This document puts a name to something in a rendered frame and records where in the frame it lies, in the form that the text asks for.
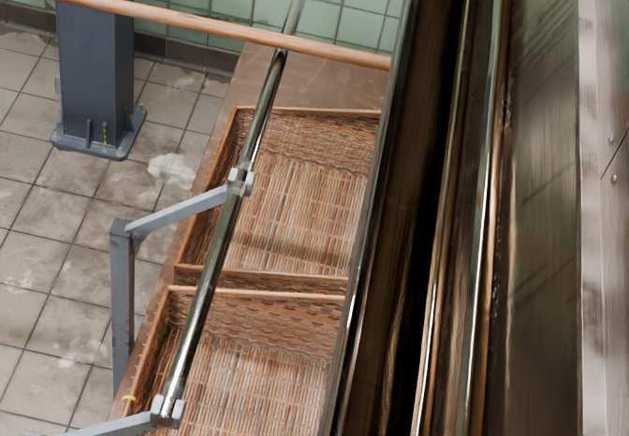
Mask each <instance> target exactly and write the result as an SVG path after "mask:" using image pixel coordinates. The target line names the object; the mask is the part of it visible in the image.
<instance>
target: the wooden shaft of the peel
mask: <svg viewBox="0 0 629 436"><path fill-rule="evenodd" d="M53 1H58V2H63V3H67V4H71V5H76V6H80V7H88V8H92V9H97V10H102V11H107V12H110V13H115V14H120V15H124V16H128V17H133V18H137V19H142V20H146V21H151V22H159V23H163V24H167V25H172V26H177V27H181V28H185V29H190V30H195V31H199V32H203V33H208V34H212V35H217V36H225V37H229V38H234V39H238V40H242V41H247V42H252V43H256V44H260V45H265V46H270V47H274V48H278V49H283V50H287V51H295V52H299V53H304V54H309V55H313V56H317V57H322V58H327V59H330V60H335V61H340V62H344V63H348V64H353V65H361V66H366V67H370V68H374V69H379V70H384V71H387V72H389V68H390V63H391V58H392V57H390V56H386V55H381V54H377V53H372V52H367V51H360V50H355V49H350V48H347V47H342V46H337V45H333V44H329V43H324V42H319V41H315V40H311V39H306V38H302V37H297V36H290V35H285V34H280V33H275V32H272V31H267V30H262V29H258V28H254V27H249V26H244V25H240V24H236V23H231V22H223V21H218V20H215V19H210V18H205V17H200V16H197V15H192V14H187V13H183V12H179V11H174V10H169V9H165V8H161V7H153V6H148V5H143V4H140V3H135V2H130V1H125V0H53Z"/></svg>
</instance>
